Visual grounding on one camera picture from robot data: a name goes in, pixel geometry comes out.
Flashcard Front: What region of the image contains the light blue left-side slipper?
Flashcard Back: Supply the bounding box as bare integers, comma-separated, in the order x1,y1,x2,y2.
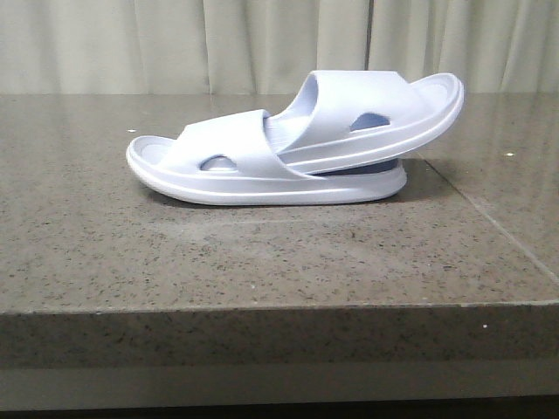
126,110,406,205

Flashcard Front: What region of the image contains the light blue right-side slipper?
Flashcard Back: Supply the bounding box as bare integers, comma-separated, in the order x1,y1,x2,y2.
264,70,464,174

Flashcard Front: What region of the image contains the beige pleated curtain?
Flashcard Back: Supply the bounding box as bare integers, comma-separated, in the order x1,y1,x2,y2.
1,1,558,94

